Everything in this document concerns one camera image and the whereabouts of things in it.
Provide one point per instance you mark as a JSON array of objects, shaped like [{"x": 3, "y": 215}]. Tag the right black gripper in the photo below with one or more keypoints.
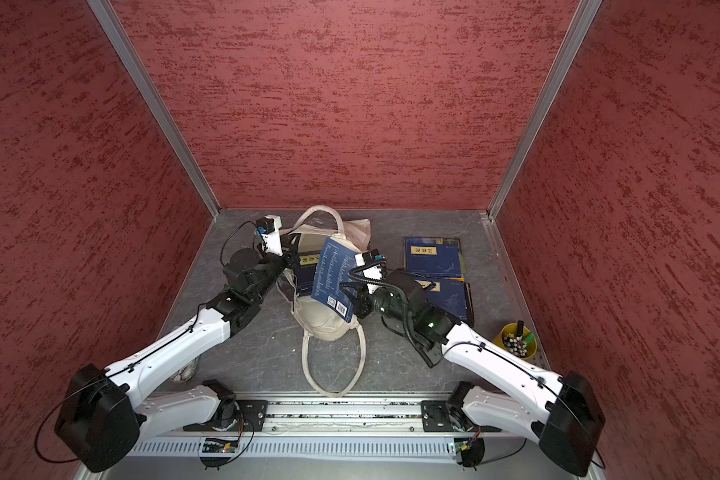
[{"x": 362, "y": 302}]

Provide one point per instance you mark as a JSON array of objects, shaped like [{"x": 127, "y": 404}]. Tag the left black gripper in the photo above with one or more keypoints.
[{"x": 290, "y": 259}]

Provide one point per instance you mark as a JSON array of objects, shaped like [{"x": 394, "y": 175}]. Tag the blue book yellow label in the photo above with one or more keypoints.
[
  {"x": 434, "y": 257},
  {"x": 447, "y": 294}
]

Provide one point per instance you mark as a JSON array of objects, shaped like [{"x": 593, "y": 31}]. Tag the blue book white text back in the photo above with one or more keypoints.
[{"x": 337, "y": 258}]

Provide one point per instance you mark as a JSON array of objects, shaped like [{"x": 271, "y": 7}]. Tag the cream canvas tote bag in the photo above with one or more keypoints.
[{"x": 309, "y": 234}]

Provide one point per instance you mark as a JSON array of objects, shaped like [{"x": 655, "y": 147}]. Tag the black book yellow chinese title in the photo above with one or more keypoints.
[{"x": 470, "y": 315}]

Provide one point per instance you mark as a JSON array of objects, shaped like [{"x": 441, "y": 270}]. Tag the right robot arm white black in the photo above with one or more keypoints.
[{"x": 559, "y": 413}]

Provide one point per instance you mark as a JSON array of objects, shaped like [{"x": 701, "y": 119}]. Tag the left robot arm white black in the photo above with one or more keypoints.
[{"x": 106, "y": 412}]

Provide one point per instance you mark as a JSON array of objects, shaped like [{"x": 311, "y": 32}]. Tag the yellow cup with batteries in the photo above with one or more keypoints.
[{"x": 517, "y": 339}]

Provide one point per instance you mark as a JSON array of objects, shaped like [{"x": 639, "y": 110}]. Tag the white rolled cloth object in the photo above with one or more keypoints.
[{"x": 186, "y": 373}]

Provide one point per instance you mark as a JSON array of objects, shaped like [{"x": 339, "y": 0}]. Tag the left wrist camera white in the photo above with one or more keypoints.
[{"x": 268, "y": 229}]

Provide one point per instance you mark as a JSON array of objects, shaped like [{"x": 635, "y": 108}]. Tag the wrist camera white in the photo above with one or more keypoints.
[
  {"x": 363, "y": 260},
  {"x": 268, "y": 229}
]

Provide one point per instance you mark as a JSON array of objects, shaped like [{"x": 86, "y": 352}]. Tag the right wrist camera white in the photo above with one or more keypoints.
[{"x": 363, "y": 260}]

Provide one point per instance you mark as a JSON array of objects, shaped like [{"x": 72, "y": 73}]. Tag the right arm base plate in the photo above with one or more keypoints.
[{"x": 440, "y": 416}]

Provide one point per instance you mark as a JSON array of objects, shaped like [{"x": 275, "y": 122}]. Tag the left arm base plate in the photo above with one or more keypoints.
[{"x": 241, "y": 415}]

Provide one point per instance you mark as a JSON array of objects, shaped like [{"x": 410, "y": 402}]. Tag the aluminium front rail frame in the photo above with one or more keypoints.
[{"x": 350, "y": 428}]

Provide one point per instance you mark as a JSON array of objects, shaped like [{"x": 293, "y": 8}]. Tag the right circuit board with wires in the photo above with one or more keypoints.
[{"x": 467, "y": 453}]

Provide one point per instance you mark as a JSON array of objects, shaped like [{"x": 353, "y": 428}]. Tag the circuit board with wires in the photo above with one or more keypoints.
[
  {"x": 217, "y": 452},
  {"x": 467, "y": 453}
]

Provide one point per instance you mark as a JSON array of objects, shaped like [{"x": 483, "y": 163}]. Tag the left circuit board with wires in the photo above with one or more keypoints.
[{"x": 217, "y": 452}]

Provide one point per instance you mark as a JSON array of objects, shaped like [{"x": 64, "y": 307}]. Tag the left corner aluminium post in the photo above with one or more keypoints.
[{"x": 111, "y": 25}]

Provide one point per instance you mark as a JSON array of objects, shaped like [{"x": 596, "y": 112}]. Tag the corner aluminium post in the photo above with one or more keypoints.
[
  {"x": 111, "y": 25},
  {"x": 580, "y": 24}
]

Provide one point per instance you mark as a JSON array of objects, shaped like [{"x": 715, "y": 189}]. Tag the right corner aluminium post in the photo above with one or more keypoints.
[{"x": 580, "y": 24}]

